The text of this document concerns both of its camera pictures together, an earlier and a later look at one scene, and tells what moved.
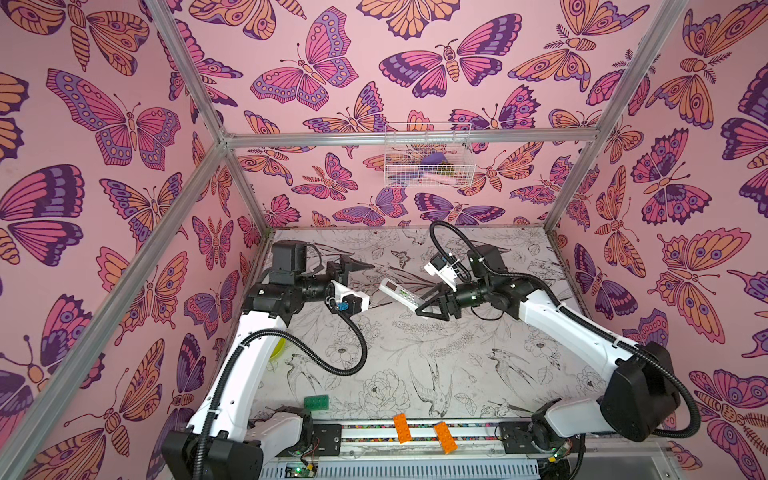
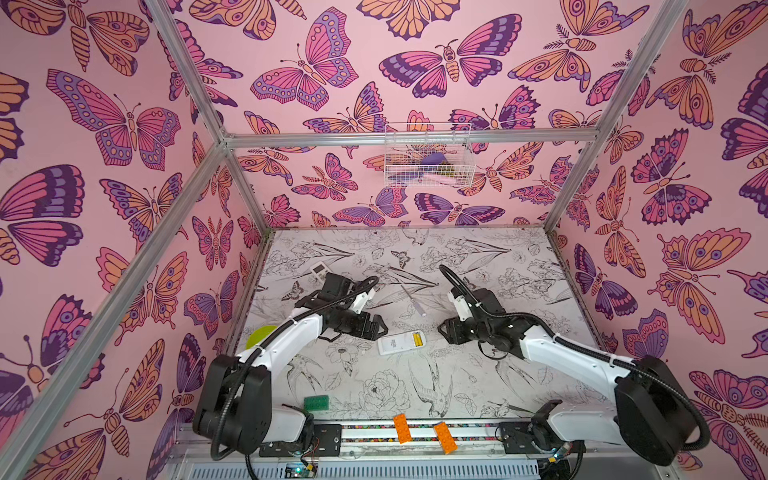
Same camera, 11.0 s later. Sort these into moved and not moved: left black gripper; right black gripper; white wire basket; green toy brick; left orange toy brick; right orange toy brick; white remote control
Moved: left black gripper; right black gripper; white remote control
Not moved: green toy brick; white wire basket; right orange toy brick; left orange toy brick
